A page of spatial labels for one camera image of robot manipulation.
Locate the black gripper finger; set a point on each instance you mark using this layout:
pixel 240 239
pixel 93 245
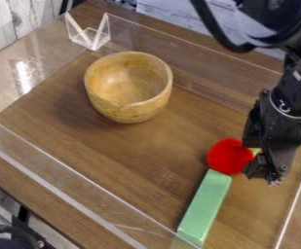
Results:
pixel 252 135
pixel 270 169

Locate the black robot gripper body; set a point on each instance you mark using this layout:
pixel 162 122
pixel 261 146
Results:
pixel 281 126

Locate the red felt strawberry toy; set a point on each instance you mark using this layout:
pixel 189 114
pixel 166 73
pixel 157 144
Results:
pixel 229 156

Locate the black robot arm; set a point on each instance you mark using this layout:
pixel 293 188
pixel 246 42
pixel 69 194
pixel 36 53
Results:
pixel 269 24

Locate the green rectangular block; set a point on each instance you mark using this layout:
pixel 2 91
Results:
pixel 203 207

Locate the wooden bowl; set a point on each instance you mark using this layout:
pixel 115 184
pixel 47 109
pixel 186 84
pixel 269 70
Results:
pixel 129 86

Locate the black table clamp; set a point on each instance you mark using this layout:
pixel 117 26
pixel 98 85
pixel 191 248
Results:
pixel 32 238

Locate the clear acrylic tray wall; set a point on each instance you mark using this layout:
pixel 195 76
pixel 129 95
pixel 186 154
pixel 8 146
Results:
pixel 123 175

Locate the clear acrylic corner bracket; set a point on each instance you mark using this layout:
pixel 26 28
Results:
pixel 89 37

